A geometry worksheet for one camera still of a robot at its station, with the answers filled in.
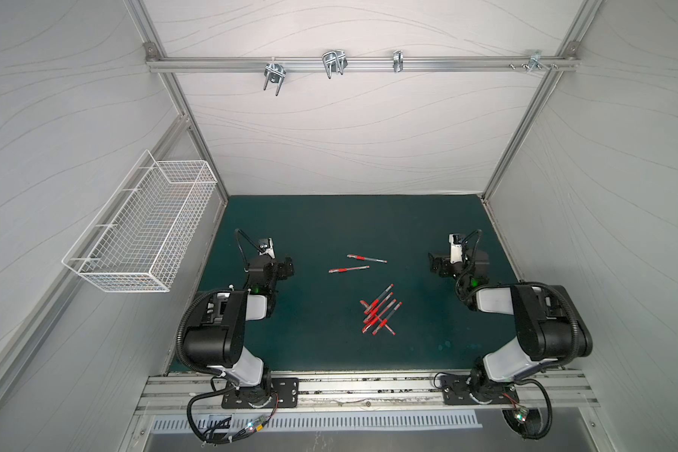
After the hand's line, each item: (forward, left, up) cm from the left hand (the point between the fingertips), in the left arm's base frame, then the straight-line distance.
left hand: (271, 255), depth 94 cm
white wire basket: (-11, +26, +24) cm, 37 cm away
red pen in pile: (-13, -36, -5) cm, 38 cm away
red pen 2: (-1, -26, -7) cm, 27 cm away
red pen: (+4, -33, -7) cm, 33 cm away
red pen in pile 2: (-15, -36, -6) cm, 39 cm away
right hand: (+3, -60, 0) cm, 60 cm away
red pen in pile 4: (-19, -38, -6) cm, 43 cm away
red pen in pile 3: (-19, -35, -6) cm, 40 cm away
